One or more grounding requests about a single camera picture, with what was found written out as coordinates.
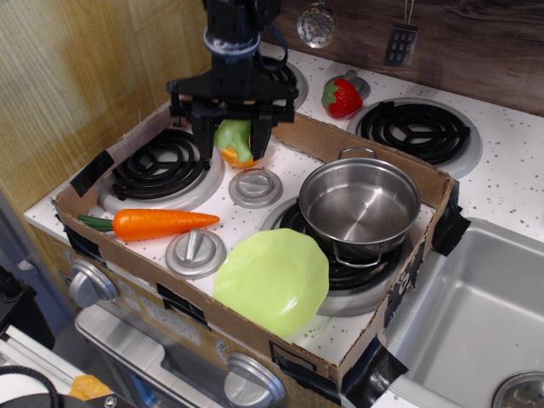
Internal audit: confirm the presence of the silver front stove knob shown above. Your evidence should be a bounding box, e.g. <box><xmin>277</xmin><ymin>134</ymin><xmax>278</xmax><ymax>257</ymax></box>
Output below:
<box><xmin>165</xmin><ymin>229</ymin><xmax>226</xmax><ymax>280</ymax></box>

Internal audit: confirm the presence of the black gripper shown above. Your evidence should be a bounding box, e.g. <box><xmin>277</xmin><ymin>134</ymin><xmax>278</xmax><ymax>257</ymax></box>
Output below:
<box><xmin>166</xmin><ymin>52</ymin><xmax>298</xmax><ymax>161</ymax></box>

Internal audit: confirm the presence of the stove burner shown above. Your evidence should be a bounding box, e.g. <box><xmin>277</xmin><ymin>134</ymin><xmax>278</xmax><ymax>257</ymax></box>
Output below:
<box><xmin>260</xmin><ymin>198</ymin><xmax>413</xmax><ymax>317</ymax></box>
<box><xmin>254</xmin><ymin>56</ymin><xmax>309</xmax><ymax>111</ymax></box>
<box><xmin>99</xmin><ymin>127</ymin><xmax>224</xmax><ymax>214</ymax></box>
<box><xmin>348</xmin><ymin>98</ymin><xmax>483</xmax><ymax>179</ymax></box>

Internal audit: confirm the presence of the silver back stove knob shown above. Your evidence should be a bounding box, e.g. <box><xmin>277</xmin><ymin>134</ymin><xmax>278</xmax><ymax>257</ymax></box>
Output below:
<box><xmin>343</xmin><ymin>70</ymin><xmax>371</xmax><ymax>100</ymax></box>

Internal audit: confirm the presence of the green toy broccoli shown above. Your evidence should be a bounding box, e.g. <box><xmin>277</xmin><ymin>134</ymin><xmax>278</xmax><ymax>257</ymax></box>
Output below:
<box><xmin>214</xmin><ymin>119</ymin><xmax>252</xmax><ymax>162</ymax></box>

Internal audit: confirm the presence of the orange toy half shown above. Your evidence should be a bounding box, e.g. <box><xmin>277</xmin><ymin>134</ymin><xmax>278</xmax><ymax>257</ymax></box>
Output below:
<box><xmin>220</xmin><ymin>148</ymin><xmax>259</xmax><ymax>169</ymax></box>

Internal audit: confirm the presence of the silver stove knob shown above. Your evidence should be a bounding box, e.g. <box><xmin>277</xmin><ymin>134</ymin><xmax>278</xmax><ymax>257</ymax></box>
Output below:
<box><xmin>343</xmin><ymin>70</ymin><xmax>371</xmax><ymax>100</ymax></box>
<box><xmin>229</xmin><ymin>168</ymin><xmax>283</xmax><ymax>209</ymax></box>
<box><xmin>165</xmin><ymin>229</ymin><xmax>226</xmax><ymax>280</ymax></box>

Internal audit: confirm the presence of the hanging silver slotted spatula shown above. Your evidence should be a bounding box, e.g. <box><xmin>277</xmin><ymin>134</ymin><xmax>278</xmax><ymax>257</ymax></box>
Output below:
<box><xmin>382</xmin><ymin>0</ymin><xmax>419</xmax><ymax>67</ymax></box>

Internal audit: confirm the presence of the light green plastic plate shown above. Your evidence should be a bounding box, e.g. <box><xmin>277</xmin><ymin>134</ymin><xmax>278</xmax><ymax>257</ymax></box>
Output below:
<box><xmin>213</xmin><ymin>229</ymin><xmax>329</xmax><ymax>338</ymax></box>

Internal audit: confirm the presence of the silver oven knob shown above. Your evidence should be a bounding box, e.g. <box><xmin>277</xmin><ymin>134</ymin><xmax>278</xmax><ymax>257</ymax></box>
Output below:
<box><xmin>68</xmin><ymin>259</ymin><xmax>119</xmax><ymax>309</ymax></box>
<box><xmin>224</xmin><ymin>353</ymin><xmax>286</xmax><ymax>408</ymax></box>

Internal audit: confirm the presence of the front right stove burner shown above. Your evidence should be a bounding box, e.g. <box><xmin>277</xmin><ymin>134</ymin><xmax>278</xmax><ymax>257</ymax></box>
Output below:
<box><xmin>260</xmin><ymin>198</ymin><xmax>413</xmax><ymax>317</ymax></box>

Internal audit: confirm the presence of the silver sink drain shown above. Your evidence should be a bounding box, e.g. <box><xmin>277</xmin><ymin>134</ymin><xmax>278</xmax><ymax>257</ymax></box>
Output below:
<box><xmin>490</xmin><ymin>371</ymin><xmax>543</xmax><ymax>408</ymax></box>

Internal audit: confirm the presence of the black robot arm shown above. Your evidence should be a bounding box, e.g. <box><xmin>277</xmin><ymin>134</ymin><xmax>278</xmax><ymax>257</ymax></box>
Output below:
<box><xmin>166</xmin><ymin>1</ymin><xmax>298</xmax><ymax>160</ymax></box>

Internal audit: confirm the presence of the stainless steel pot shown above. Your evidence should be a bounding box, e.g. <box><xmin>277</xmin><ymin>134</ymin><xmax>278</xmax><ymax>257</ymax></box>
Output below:
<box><xmin>298</xmin><ymin>147</ymin><xmax>422</xmax><ymax>269</ymax></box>

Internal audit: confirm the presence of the silver oven door handle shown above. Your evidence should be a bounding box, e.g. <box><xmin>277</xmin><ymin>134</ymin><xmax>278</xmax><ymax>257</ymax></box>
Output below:
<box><xmin>76</xmin><ymin>306</ymin><xmax>184</xmax><ymax>395</ymax></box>

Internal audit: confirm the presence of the grey toy sink basin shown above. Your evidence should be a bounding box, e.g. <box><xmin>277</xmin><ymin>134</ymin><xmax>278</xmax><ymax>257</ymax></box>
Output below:
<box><xmin>380</xmin><ymin>219</ymin><xmax>543</xmax><ymax>407</ymax></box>

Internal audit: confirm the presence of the yellow sponge piece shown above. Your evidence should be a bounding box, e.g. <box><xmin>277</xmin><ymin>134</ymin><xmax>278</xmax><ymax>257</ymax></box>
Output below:
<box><xmin>68</xmin><ymin>374</ymin><xmax>111</xmax><ymax>401</ymax></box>

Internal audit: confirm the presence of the black cable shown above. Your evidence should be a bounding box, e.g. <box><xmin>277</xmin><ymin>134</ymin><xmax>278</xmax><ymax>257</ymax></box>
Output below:
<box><xmin>0</xmin><ymin>365</ymin><xmax>63</xmax><ymax>408</ymax></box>

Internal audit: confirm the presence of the red toy strawberry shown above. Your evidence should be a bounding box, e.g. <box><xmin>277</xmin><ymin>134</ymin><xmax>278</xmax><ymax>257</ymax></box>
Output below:
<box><xmin>321</xmin><ymin>78</ymin><xmax>363</xmax><ymax>118</ymax></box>

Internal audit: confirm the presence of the silver middle stove knob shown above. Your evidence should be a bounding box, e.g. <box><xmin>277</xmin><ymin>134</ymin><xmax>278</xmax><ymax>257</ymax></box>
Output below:
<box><xmin>229</xmin><ymin>168</ymin><xmax>283</xmax><ymax>209</ymax></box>

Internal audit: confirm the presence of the hanging silver strainer ladle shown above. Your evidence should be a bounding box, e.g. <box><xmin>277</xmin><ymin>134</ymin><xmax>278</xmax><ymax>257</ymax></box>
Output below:
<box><xmin>297</xmin><ymin>1</ymin><xmax>337</xmax><ymax>49</ymax></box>

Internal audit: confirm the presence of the silver left oven knob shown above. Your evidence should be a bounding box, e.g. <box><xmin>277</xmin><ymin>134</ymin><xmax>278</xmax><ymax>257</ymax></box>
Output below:
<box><xmin>68</xmin><ymin>259</ymin><xmax>119</xmax><ymax>309</ymax></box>

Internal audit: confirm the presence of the orange toy carrot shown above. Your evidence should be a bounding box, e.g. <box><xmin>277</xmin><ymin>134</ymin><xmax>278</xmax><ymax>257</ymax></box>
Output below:
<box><xmin>77</xmin><ymin>209</ymin><xmax>220</xmax><ymax>241</ymax></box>

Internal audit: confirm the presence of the back right stove burner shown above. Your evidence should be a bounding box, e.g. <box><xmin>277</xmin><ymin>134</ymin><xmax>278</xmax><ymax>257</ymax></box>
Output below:
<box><xmin>348</xmin><ymin>98</ymin><xmax>483</xmax><ymax>179</ymax></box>

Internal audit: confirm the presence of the front left stove burner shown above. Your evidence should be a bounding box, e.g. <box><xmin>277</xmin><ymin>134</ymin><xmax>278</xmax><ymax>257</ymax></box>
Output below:
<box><xmin>99</xmin><ymin>127</ymin><xmax>224</xmax><ymax>214</ymax></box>

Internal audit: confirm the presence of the back left stove burner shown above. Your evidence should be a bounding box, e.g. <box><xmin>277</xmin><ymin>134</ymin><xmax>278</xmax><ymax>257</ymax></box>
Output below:
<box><xmin>254</xmin><ymin>56</ymin><xmax>309</xmax><ymax>111</ymax></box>

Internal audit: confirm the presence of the silver right oven knob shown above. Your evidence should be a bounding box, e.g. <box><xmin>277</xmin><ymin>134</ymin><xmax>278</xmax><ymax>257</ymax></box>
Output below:
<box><xmin>224</xmin><ymin>353</ymin><xmax>286</xmax><ymax>408</ymax></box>

